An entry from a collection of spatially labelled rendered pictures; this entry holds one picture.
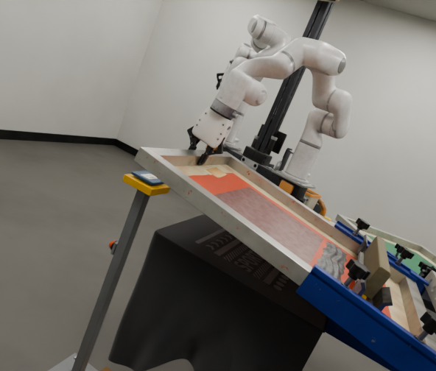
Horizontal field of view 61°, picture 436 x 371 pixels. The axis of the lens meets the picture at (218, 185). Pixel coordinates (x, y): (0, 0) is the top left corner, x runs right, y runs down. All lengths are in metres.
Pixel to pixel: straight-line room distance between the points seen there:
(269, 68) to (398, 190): 3.77
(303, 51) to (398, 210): 3.78
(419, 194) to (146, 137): 3.81
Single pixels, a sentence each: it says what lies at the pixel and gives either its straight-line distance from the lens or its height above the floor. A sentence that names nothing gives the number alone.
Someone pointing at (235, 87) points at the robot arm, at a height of 1.38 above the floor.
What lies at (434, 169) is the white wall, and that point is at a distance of 4.90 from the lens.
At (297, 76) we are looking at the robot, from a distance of 1.73.
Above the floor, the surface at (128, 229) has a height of 0.75.
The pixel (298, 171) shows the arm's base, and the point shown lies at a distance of 1.58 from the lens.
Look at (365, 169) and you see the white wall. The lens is 4.85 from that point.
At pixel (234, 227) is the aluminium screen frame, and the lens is 0.81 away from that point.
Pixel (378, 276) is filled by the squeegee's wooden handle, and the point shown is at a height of 1.11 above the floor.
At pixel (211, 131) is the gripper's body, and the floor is 1.23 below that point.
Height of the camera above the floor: 1.33
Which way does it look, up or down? 13 degrees down
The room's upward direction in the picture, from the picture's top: 23 degrees clockwise
